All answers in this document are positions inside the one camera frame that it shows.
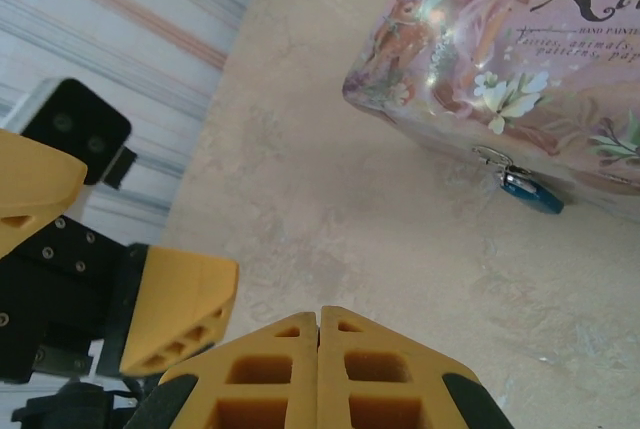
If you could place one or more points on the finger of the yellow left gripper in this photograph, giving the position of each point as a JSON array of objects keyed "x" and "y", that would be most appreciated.
[
  {"x": 30, "y": 184},
  {"x": 185, "y": 294}
]

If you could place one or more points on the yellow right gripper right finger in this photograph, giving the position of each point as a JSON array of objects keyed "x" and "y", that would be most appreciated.
[{"x": 380, "y": 374}]

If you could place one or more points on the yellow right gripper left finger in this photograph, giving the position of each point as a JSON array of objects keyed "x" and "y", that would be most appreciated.
[{"x": 260, "y": 374}]

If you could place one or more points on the blue padlock with silver shackle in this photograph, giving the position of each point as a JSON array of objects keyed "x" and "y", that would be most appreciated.
[{"x": 535, "y": 199}]

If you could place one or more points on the pink illustrated tin box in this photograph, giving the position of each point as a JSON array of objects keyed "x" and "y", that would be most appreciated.
[{"x": 500, "y": 24}]

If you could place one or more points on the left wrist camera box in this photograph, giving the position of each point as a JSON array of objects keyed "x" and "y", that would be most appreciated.
[{"x": 75, "y": 124}]

